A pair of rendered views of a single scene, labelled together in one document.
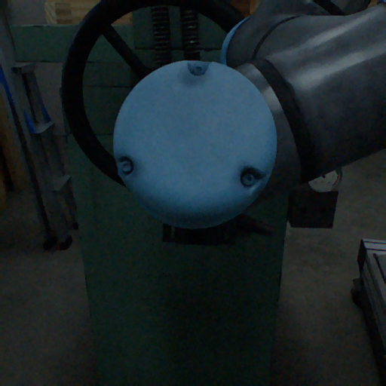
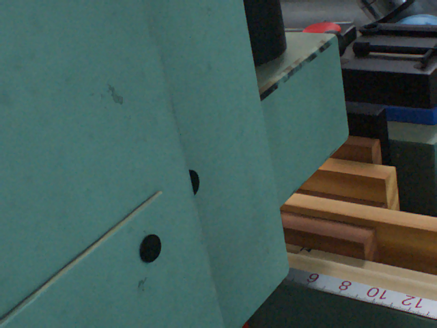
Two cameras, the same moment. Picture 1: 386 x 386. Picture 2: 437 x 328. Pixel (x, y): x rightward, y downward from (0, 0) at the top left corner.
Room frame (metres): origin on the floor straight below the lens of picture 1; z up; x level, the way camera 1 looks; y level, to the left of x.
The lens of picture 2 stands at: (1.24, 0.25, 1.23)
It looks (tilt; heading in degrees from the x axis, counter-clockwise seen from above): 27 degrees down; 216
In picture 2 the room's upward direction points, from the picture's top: 12 degrees counter-clockwise
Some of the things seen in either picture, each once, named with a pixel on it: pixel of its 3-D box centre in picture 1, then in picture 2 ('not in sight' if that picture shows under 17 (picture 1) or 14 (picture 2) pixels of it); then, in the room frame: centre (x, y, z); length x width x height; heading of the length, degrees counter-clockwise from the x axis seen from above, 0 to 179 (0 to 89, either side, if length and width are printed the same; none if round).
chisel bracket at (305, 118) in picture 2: not in sight; (234, 143); (0.91, 0.01, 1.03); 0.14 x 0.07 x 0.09; 176
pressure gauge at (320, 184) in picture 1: (320, 177); not in sight; (0.66, -0.23, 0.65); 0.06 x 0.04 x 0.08; 86
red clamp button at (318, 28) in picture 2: not in sight; (321, 33); (0.71, -0.02, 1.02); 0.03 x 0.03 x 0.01
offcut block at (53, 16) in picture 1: (58, 13); not in sight; (0.85, 0.26, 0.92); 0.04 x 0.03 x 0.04; 146
